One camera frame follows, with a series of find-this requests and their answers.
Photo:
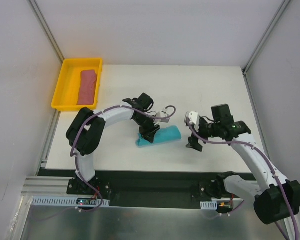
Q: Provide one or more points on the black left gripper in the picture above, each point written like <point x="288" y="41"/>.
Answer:
<point x="150" y="130"/>

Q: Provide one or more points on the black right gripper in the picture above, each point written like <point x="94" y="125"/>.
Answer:
<point x="196" y="138"/>

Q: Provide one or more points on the cyan t shirt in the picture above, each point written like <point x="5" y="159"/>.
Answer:
<point x="162" y="136"/>

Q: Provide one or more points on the yellow plastic bin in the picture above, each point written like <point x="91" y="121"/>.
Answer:
<point x="69" y="82"/>

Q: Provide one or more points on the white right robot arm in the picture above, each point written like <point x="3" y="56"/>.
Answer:
<point x="275" y="197"/>

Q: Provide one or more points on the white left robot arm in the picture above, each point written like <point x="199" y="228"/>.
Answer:
<point x="85" y="132"/>

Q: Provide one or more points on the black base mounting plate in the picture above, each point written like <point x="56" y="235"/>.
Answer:
<point x="160" y="200"/>

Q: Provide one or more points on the red folded t shirt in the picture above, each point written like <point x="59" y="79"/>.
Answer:
<point x="88" y="84"/>

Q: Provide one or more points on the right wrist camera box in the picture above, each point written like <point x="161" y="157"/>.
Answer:
<point x="192" y="118"/>

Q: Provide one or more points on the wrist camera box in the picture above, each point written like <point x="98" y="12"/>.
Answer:
<point x="192" y="118"/>
<point x="163" y="115"/>

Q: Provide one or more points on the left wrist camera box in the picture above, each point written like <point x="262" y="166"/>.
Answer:
<point x="163" y="115"/>

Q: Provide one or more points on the right white cable duct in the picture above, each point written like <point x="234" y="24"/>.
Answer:
<point x="209" y="205"/>

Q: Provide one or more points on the aluminium front rail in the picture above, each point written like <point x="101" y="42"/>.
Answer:
<point x="40" y="187"/>

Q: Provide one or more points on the left grey cable duct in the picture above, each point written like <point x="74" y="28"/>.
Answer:
<point x="57" y="201"/>

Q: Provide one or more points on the right aluminium corner post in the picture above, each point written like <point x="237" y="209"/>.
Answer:
<point x="266" y="35"/>

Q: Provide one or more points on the aluminium corner post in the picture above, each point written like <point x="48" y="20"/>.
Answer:
<point x="46" y="29"/>
<point x="266" y="35"/>

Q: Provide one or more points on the left aluminium corner post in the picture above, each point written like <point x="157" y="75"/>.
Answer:
<point x="46" y="29"/>

